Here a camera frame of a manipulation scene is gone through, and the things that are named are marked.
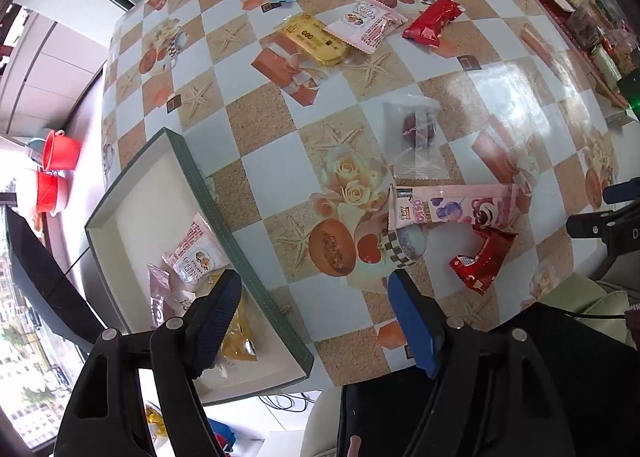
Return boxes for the pink white biscuit packet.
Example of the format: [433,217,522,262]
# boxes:
[324,0,408,55]

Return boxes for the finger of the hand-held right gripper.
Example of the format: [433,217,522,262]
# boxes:
[602,181,640,206]
[566,210,613,242]

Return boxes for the small red snack packet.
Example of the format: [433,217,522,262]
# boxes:
[448,226,517,296]

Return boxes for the black cables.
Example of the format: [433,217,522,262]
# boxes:
[256,390,312,413]

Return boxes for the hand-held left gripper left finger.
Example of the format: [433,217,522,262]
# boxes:
[54,269,243,457]

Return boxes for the large red snack packet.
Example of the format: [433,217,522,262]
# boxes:
[402,0,463,48]

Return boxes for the clear packet with dark snack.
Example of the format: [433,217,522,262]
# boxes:
[382,94,449,180]

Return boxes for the green cardboard box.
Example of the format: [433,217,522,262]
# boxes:
[85,127,315,406]

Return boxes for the clear yellow snack packet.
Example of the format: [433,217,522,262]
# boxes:
[207,273,260,364]

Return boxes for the yellow cracker packet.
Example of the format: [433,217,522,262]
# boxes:
[276,13,351,65]

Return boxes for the small pink snack packet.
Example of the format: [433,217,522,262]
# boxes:
[147,263,173,329]

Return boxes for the blue plastic item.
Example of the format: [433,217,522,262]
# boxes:
[206,417,239,454]

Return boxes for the pile of assorted packaged snacks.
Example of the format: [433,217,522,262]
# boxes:
[527,0,640,88]

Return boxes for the red plastic bucket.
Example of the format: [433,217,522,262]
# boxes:
[35,169,71,215]
[41,129,82,172]

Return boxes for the long pink bear packet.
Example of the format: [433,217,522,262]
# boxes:
[387,183,521,233]

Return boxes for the printed checkered tablecloth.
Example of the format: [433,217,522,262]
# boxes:
[101,0,623,387]

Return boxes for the yellow wrapped item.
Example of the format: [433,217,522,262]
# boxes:
[144,402,169,439]

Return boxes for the blue plastic bucket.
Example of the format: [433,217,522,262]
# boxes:
[26,128,53,165]

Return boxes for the white pink snack packet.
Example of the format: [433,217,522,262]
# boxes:
[166,213,232,285]

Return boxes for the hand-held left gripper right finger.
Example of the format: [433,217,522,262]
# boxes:
[387,270,576,457]

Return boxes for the dark flat panel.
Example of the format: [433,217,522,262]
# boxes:
[4,206,108,354]

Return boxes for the red plastic tray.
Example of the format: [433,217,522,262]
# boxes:
[514,0,631,110]

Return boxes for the pale green cushion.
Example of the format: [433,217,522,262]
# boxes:
[520,272,640,345]

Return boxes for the dark device with green light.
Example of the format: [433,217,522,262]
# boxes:
[616,71,640,114]

